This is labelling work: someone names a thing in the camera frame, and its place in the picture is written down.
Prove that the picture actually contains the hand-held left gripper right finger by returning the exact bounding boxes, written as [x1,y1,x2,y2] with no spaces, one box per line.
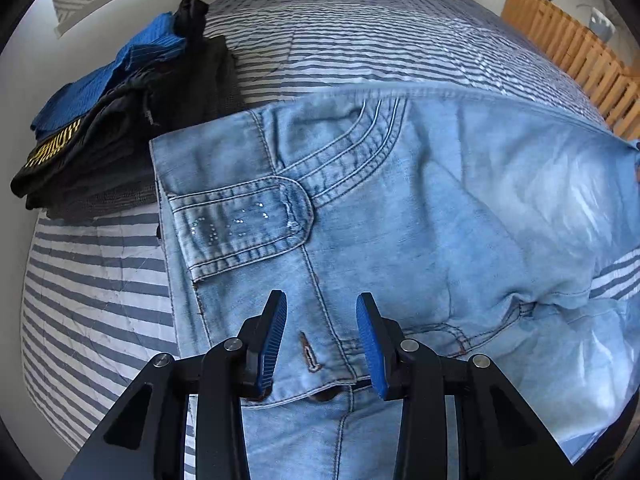
[355,292,576,480]

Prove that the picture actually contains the blue ribbed garment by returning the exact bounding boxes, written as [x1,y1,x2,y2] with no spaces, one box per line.
[30,12,188,141]

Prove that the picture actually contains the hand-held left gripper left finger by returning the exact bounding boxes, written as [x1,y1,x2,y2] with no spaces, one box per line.
[62,290,288,480]

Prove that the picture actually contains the light blue jeans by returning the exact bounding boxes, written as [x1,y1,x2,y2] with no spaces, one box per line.
[150,85,640,480]

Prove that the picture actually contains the blue white striped quilt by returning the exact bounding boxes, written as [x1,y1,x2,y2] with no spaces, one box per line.
[20,7,623,480]

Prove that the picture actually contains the dark grey folded garment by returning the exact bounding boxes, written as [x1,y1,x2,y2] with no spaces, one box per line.
[45,0,247,221]

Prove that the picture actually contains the wooden slatted bed rail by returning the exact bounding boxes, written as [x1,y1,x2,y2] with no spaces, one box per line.
[500,0,640,141]

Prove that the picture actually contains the blue checked bed sheet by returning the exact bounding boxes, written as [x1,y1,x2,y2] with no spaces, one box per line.
[202,0,506,36]

